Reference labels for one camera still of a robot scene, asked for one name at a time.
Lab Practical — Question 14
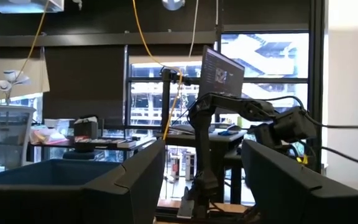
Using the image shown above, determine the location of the round ceiling lamp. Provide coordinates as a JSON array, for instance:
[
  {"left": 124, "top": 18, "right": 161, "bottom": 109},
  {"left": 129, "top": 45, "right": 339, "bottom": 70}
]
[{"left": 161, "top": 0, "right": 186, "bottom": 12}]

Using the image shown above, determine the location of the black cluttered desk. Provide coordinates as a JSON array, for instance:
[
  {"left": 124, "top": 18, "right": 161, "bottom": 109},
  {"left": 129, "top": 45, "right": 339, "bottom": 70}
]
[{"left": 29, "top": 136, "right": 157, "bottom": 162}]

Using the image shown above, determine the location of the silver arm base bracket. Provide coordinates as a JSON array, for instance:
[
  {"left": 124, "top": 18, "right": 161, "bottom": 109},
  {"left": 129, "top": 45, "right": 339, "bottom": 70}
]
[{"left": 177, "top": 195, "right": 196, "bottom": 219}]

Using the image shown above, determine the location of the yellow hanging cable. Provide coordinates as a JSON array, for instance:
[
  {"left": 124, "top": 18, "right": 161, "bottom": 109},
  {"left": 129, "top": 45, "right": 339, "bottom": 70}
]
[
  {"left": 14, "top": 0, "right": 50, "bottom": 77},
  {"left": 131, "top": 0, "right": 185, "bottom": 141}
]

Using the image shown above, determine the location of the white flower decoration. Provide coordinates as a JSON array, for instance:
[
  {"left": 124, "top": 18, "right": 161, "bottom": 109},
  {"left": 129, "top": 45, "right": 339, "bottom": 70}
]
[{"left": 0, "top": 69, "right": 32, "bottom": 106}]

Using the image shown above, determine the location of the black stand post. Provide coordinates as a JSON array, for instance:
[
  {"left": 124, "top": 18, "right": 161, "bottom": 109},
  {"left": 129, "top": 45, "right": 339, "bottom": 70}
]
[{"left": 159, "top": 66, "right": 193, "bottom": 141}]

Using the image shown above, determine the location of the black standing desk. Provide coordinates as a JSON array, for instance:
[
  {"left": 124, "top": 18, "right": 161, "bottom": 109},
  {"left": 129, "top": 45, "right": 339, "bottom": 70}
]
[{"left": 155, "top": 128, "right": 249, "bottom": 205}]

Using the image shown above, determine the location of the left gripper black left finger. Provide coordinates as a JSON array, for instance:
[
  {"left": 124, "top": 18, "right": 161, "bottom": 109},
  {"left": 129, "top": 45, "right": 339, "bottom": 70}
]
[{"left": 0, "top": 139, "right": 167, "bottom": 224}]

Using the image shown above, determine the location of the white hanging cable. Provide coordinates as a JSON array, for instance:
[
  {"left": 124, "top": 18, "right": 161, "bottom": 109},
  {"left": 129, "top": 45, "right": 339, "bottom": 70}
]
[{"left": 188, "top": 0, "right": 200, "bottom": 58}]

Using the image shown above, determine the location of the white mesh office chair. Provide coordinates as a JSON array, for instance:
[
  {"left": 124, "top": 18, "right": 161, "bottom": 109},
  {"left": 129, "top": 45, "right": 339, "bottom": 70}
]
[{"left": 0, "top": 105, "right": 37, "bottom": 171}]

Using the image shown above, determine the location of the black window pillar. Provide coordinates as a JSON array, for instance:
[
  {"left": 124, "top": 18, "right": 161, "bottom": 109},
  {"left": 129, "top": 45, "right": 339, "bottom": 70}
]
[{"left": 308, "top": 0, "right": 326, "bottom": 174}]

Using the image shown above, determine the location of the clear plastic bag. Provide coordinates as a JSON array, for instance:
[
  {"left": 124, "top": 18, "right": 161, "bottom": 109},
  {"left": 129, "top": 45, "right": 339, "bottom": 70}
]
[{"left": 29, "top": 126, "right": 68, "bottom": 146}]

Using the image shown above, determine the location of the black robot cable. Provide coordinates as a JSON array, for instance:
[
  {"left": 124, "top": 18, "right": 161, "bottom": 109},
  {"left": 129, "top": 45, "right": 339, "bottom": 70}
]
[
  {"left": 320, "top": 146, "right": 358, "bottom": 169},
  {"left": 259, "top": 95, "right": 358, "bottom": 131}
]

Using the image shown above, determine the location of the black computer monitor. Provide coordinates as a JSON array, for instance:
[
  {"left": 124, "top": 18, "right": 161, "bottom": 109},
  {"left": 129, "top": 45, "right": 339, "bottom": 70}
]
[{"left": 198, "top": 45, "right": 246, "bottom": 99}]

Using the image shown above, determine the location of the black tissue box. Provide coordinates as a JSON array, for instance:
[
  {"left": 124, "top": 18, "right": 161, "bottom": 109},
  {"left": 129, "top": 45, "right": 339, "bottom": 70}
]
[{"left": 73, "top": 116, "right": 99, "bottom": 140}]

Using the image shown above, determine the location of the silver air duct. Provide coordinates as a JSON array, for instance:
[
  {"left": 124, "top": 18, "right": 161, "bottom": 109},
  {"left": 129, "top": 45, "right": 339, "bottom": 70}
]
[{"left": 0, "top": 0, "right": 65, "bottom": 14}]

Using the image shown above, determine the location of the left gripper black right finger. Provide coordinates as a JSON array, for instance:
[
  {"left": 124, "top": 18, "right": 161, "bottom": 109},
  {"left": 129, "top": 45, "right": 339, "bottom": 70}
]
[{"left": 241, "top": 139, "right": 358, "bottom": 224}]

